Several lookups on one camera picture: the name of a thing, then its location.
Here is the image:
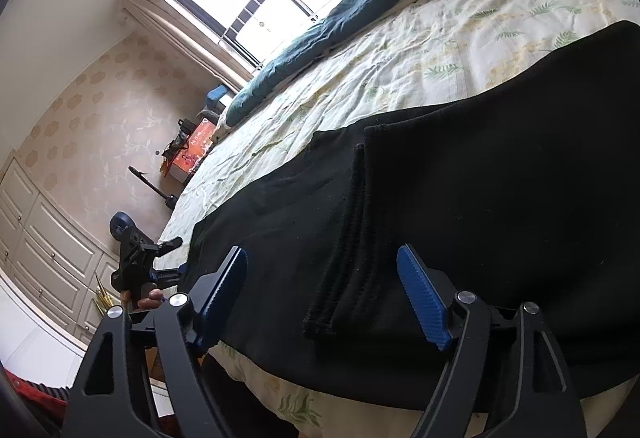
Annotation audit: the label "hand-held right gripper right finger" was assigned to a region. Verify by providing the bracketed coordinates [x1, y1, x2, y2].
[396, 244, 586, 438]

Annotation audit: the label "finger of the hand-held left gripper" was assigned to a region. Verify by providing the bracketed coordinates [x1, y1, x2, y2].
[152, 267, 190, 286]
[155, 236, 184, 259]

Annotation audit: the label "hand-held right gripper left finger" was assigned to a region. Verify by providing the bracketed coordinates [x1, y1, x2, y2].
[62, 245, 249, 438]

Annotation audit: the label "black pants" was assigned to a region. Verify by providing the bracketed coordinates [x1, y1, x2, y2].
[182, 20, 640, 414]

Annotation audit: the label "person's left hand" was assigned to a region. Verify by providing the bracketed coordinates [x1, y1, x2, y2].
[131, 288, 166, 311]

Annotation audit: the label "black stick tool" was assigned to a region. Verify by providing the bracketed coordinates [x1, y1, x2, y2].
[129, 165, 178, 211]

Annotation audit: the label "white panelled wardrobe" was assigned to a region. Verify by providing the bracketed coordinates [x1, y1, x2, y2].
[0, 148, 126, 354]

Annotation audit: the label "red printed box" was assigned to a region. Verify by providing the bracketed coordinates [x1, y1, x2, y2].
[160, 118, 216, 184]

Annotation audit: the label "blue chair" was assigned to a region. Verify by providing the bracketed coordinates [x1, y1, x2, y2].
[205, 85, 236, 111]

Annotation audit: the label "beige curtain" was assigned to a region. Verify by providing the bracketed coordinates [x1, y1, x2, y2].
[122, 0, 256, 91]

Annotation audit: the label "leaf print bed sheet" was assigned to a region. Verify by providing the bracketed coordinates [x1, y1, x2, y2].
[157, 0, 640, 429]

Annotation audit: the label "blue quilt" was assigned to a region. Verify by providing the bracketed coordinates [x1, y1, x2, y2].
[225, 0, 471, 126]

